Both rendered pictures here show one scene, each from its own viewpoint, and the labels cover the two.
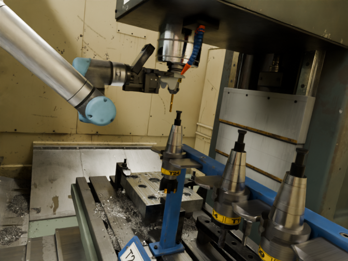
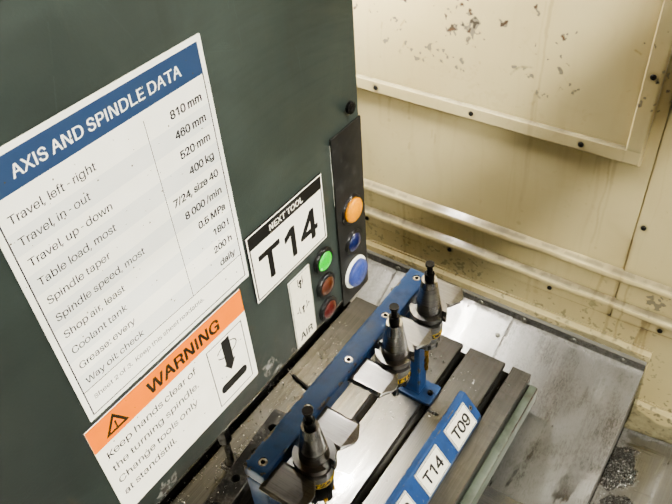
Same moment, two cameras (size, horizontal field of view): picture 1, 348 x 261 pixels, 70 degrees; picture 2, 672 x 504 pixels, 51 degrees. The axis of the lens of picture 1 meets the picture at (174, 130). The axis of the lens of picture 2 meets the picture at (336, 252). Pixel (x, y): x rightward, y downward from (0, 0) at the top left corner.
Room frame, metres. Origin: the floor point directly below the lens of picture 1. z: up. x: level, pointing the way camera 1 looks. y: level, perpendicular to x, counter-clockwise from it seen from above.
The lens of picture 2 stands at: (0.76, 0.52, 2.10)
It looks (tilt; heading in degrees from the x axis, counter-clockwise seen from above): 42 degrees down; 247
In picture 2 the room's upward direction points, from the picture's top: 5 degrees counter-clockwise
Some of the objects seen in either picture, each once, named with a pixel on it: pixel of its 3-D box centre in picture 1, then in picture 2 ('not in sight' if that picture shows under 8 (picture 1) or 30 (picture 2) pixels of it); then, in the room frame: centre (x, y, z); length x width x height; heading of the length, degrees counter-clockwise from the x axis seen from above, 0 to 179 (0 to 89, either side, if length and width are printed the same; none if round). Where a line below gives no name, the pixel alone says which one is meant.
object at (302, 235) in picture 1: (283, 229); (428, 312); (0.31, -0.17, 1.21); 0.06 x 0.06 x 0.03
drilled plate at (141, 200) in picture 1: (158, 190); not in sight; (0.94, 0.03, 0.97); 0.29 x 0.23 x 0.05; 29
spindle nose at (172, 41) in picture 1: (178, 47); not in sight; (0.91, 0.02, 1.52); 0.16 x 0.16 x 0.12
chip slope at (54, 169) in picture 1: (111, 179); not in sight; (1.49, 0.35, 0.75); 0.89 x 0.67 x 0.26; 119
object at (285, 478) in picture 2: (163, 149); (291, 487); (0.65, 0.02, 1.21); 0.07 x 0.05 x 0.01; 119
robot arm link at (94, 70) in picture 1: (92, 72); not in sight; (0.77, 0.27, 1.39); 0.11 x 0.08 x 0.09; 119
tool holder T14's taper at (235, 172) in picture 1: (235, 169); (394, 336); (0.41, -0.11, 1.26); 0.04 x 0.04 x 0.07
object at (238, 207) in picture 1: (253, 209); (411, 333); (0.36, -0.14, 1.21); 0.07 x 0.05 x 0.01; 119
